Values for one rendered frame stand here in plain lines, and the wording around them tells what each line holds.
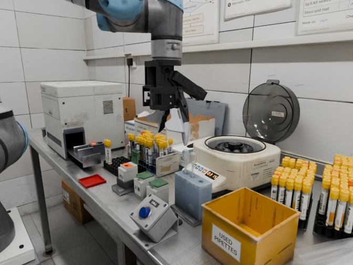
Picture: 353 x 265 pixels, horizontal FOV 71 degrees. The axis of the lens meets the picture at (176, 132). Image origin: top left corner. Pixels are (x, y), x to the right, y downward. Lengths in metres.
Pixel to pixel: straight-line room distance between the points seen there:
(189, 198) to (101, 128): 0.62
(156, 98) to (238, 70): 0.60
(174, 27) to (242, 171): 0.42
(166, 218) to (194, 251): 0.08
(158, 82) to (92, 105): 0.55
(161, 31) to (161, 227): 0.43
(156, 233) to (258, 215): 0.22
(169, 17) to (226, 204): 0.43
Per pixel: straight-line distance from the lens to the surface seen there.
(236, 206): 0.60
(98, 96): 1.11
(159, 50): 0.60
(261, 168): 0.79
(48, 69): 2.40
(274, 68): 1.04
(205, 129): 1.10
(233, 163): 0.73
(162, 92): 0.59
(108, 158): 0.94
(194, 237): 0.60
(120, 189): 0.78
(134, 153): 0.78
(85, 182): 0.88
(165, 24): 0.60
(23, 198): 2.58
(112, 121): 1.15
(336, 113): 0.96
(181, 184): 0.64
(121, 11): 0.45
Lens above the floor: 1.24
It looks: 14 degrees down
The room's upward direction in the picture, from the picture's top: straight up
